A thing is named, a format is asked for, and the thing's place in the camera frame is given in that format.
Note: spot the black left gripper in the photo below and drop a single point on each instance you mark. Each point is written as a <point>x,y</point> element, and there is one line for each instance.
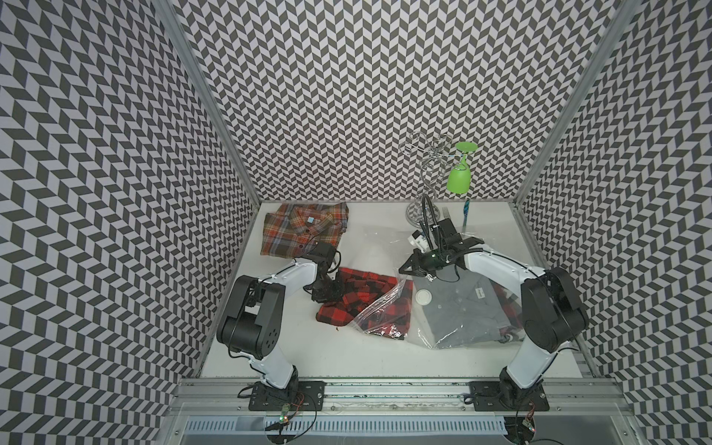
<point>336,296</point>

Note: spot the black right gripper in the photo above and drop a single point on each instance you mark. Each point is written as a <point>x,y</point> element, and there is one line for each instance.
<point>418,268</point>

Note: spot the red black checked shirt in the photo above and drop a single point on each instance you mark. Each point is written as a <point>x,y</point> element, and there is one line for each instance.
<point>364,300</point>

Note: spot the multicolour plaid shirt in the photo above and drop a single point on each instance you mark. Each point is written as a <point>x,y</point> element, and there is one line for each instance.
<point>294,229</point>

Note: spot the grey garment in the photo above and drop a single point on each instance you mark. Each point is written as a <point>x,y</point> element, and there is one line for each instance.
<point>466,310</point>

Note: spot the clear vacuum bag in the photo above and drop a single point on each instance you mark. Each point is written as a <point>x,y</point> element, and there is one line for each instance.
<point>390,249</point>

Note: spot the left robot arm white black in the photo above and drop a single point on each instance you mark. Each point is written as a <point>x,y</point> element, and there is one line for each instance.
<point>251,322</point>

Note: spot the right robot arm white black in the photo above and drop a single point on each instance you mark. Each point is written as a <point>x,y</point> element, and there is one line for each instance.
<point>552,311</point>

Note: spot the white bag valve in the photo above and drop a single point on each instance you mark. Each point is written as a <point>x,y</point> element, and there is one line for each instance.
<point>423,297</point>

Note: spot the green plastic wine glass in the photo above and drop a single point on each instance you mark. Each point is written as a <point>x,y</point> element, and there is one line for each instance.
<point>460,177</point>

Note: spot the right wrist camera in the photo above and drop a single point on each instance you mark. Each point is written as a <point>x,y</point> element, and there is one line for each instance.
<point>432,236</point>

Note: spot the wire glass rack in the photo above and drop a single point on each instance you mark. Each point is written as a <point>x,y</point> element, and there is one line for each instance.
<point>432,153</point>

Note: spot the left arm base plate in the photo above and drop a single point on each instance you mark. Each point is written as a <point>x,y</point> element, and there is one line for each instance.
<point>307,395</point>

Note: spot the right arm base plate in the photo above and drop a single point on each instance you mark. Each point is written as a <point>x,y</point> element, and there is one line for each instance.
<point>505,396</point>

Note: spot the aluminium front rail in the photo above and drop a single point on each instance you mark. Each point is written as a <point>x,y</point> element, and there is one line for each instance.
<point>393,396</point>

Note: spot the aluminium corner post right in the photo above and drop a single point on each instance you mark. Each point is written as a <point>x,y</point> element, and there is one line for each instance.
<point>618,25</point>

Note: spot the aluminium corner post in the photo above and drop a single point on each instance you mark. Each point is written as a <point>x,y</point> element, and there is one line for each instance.
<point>618,25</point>
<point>166,13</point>

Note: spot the aluminium corner post left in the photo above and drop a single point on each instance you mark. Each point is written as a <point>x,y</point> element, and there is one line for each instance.
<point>166,13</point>

